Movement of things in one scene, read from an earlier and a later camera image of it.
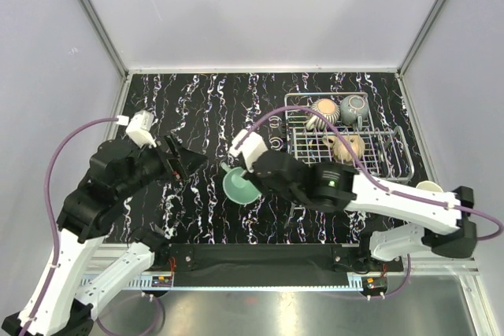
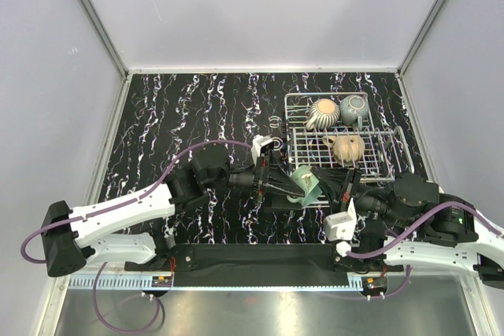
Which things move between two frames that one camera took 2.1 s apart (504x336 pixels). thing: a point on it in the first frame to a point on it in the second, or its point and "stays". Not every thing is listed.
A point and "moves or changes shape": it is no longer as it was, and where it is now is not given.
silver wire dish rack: (336, 128) stays
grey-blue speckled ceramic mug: (353, 108) stays
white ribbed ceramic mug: (327, 107) stays
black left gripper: (183, 162) to (262, 177)
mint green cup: (238, 188) moves or changes shape
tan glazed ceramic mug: (354, 143) stays
